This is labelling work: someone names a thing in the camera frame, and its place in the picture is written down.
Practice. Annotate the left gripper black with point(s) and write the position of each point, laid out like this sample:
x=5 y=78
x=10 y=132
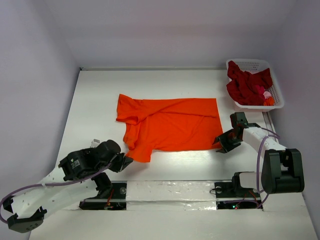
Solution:
x=123 y=161

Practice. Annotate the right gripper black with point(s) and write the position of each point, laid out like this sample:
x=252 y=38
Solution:
x=228 y=140

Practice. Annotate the orange t shirt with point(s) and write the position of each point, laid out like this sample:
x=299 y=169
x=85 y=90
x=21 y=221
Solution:
x=168 y=125

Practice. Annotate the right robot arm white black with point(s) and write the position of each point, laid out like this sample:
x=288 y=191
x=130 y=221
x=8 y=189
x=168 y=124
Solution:
x=279 y=170

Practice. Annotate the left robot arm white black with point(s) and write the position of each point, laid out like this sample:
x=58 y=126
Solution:
x=78 y=176

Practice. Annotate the dark red t shirt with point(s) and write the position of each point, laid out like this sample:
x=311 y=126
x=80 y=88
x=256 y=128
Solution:
x=242 y=88

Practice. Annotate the small orange cloth in basket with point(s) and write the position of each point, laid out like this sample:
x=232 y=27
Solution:
x=269 y=102

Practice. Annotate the pink cloth in basket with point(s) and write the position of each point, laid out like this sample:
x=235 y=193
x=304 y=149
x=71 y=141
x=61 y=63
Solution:
x=262 y=92

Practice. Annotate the white plastic basket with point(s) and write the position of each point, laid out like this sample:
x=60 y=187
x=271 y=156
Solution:
x=254 y=66

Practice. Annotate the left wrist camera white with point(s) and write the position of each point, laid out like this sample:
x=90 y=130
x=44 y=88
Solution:
x=95 y=143

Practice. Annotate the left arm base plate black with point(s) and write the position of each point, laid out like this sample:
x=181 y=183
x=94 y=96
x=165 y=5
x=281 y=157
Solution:
x=115 y=201

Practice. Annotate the metal rail at table edge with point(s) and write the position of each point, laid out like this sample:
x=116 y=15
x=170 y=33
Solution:
x=269 y=124

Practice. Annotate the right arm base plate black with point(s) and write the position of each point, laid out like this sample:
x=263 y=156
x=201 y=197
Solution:
x=231 y=196

